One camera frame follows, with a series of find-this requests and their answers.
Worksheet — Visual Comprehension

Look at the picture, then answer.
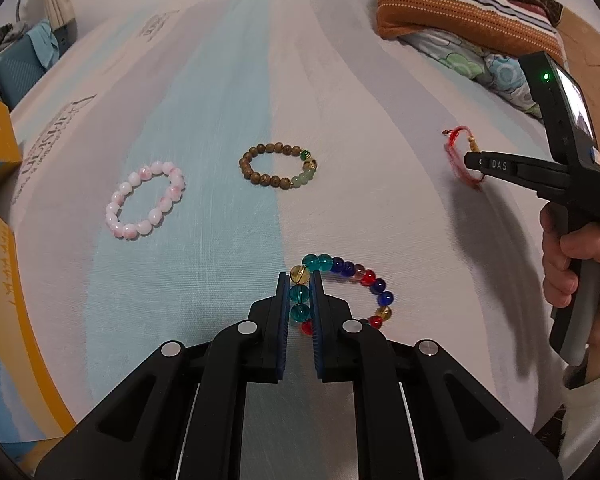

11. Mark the multicolour glass bead bracelet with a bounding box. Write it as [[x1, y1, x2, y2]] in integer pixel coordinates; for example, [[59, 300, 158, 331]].
[[288, 252, 396, 337]]

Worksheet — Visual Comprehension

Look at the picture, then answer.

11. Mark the thin red string bracelet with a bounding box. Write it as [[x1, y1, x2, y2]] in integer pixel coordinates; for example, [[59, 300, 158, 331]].
[[442, 124, 488, 191]]

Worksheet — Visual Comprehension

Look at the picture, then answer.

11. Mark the brown wooden bead bracelet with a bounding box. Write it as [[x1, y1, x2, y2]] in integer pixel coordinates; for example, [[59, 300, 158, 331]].
[[238, 141, 319, 190]]

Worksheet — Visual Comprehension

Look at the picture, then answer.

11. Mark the pink white bead bracelet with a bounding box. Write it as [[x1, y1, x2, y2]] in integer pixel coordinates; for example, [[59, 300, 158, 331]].
[[104, 160, 187, 241]]

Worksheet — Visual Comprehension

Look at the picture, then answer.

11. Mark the person's right hand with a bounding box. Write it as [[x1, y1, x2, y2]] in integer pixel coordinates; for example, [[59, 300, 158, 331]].
[[538, 201, 600, 346]]

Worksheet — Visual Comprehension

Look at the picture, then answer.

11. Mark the floral patterned blanket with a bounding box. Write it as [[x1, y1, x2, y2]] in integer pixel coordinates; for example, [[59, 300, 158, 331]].
[[399, 28, 542, 119]]

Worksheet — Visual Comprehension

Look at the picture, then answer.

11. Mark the striped bed sheet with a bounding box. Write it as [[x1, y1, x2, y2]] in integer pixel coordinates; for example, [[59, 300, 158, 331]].
[[0, 0, 562, 428]]

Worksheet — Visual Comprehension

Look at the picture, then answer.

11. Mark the striped orange red pillow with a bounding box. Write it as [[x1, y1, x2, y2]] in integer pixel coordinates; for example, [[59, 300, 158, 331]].
[[376, 0, 567, 65]]

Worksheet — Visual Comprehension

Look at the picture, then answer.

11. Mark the blue yellow cardboard box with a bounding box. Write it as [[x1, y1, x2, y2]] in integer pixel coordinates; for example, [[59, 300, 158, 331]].
[[0, 102, 74, 456]]

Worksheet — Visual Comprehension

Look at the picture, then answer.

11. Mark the teal suitcase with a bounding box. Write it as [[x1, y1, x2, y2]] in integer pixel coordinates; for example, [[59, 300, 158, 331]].
[[0, 20, 60, 110]]

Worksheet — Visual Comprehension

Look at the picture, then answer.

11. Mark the beige curtain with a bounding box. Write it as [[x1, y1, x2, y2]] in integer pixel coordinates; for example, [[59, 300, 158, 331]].
[[44, 0, 76, 30]]

